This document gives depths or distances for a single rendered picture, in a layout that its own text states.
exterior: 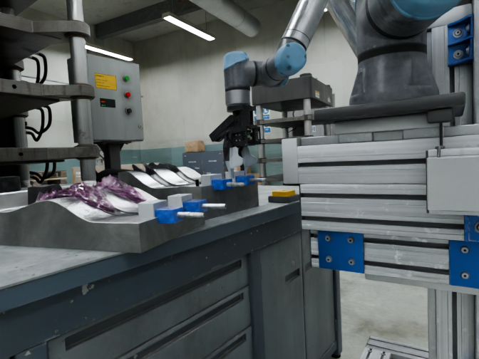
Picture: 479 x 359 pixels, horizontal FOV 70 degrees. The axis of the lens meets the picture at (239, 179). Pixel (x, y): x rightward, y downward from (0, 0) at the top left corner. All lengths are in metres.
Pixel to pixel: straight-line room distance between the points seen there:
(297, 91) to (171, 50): 5.45
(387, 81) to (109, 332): 0.69
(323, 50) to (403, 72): 7.21
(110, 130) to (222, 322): 1.10
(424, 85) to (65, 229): 0.70
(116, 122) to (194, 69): 7.54
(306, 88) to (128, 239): 4.47
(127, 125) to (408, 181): 1.45
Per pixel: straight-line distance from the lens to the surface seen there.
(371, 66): 0.67
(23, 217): 0.84
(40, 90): 1.59
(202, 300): 0.95
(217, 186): 0.93
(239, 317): 1.09
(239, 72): 1.02
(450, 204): 0.51
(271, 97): 5.15
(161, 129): 9.77
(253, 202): 1.08
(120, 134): 1.80
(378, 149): 0.64
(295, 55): 0.93
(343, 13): 1.25
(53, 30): 1.65
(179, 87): 9.48
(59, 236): 0.78
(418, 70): 0.67
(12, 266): 0.70
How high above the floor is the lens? 0.96
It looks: 4 degrees down
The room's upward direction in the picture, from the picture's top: 3 degrees counter-clockwise
